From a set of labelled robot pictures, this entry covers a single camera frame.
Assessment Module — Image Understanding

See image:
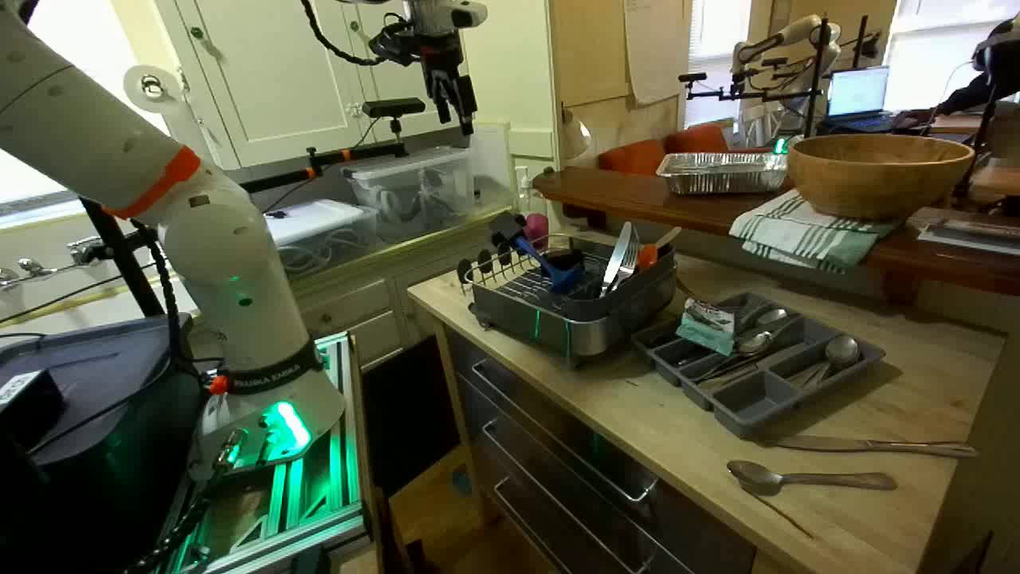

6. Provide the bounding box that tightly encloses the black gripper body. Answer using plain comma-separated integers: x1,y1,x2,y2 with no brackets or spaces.
413,21,477,106

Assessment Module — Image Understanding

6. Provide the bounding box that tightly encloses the aluminium foil baking tray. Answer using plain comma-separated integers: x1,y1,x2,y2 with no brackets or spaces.
652,149,794,201

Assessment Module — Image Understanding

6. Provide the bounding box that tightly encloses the grey cutlery tray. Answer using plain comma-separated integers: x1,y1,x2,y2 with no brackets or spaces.
631,289,890,441

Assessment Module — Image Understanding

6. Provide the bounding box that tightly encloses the large silver spoon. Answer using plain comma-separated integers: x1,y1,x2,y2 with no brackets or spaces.
726,456,900,502

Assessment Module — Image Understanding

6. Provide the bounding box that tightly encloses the black clamp bar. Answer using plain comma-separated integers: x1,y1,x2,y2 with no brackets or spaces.
298,94,428,181

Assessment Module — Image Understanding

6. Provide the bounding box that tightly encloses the clear plastic storage bin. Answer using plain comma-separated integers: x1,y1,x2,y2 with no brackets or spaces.
344,146,484,239

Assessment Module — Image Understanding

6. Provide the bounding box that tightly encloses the white lidded storage box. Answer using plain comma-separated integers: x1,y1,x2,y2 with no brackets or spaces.
260,198,379,282

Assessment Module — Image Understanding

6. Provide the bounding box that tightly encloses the dark wooden dining table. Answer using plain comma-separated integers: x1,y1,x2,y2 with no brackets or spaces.
533,163,1020,300

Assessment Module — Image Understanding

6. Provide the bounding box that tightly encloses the silver table knife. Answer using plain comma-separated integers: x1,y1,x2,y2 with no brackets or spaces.
597,220,641,300

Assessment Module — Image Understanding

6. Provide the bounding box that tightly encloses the white counter with drawers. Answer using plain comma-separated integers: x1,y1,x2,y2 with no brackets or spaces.
0,201,518,370

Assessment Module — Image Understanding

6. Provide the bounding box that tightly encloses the grey dish drying rack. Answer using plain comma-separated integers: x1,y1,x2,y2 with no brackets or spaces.
456,232,681,370

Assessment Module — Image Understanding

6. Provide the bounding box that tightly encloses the red spatula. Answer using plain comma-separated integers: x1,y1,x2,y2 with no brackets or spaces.
635,224,686,275

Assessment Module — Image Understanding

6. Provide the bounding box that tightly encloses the teal seaweed snack packet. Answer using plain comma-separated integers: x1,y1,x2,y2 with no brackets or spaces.
676,296,739,361

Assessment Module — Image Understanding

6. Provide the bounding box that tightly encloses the black stand with clamps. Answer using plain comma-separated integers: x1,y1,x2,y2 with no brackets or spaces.
678,12,887,139

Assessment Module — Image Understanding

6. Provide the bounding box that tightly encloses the green striped dish towel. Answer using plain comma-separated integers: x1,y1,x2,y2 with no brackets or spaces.
726,189,901,275

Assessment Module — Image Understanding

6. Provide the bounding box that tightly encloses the black tripod pole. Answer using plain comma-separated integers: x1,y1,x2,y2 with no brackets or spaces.
78,201,169,320

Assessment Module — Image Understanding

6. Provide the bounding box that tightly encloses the light wood kitchen island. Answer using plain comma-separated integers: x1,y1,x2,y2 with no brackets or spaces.
404,250,1009,574

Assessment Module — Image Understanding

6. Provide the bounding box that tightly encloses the open laptop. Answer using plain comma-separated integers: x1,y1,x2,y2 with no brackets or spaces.
824,65,891,120

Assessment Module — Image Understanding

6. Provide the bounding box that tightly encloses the wooden salad bowl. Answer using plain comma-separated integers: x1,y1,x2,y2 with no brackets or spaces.
787,131,979,224

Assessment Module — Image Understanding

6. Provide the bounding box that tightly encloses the black controller box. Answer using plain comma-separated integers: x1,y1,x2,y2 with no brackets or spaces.
0,316,208,574

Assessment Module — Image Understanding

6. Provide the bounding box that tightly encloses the dark flat book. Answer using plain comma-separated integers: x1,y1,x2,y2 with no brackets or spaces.
917,216,1020,262

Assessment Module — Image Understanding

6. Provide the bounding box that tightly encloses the black coiled robot cable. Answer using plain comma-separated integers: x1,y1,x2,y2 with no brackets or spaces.
298,0,428,69

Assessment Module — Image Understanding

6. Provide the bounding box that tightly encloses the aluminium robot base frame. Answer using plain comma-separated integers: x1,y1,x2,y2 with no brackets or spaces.
157,329,370,574

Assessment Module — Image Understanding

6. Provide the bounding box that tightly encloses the black camera stand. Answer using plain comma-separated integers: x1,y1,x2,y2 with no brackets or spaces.
933,12,1020,205

